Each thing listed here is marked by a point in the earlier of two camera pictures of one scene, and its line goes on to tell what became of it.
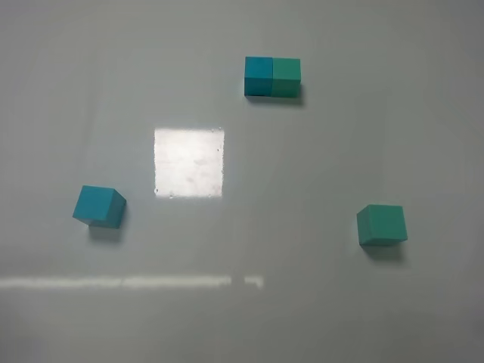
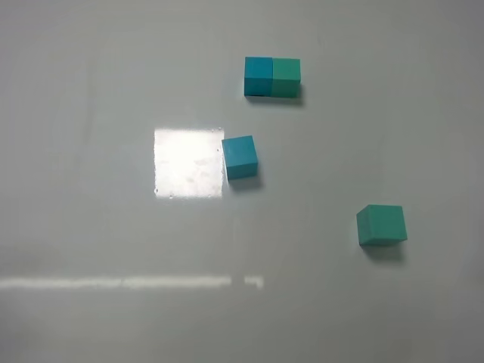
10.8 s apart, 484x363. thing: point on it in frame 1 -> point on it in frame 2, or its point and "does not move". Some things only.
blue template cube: [259, 76] does not move
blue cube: [100, 206] -> [240, 157]
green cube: [381, 224] does not move
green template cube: [286, 77] does not move
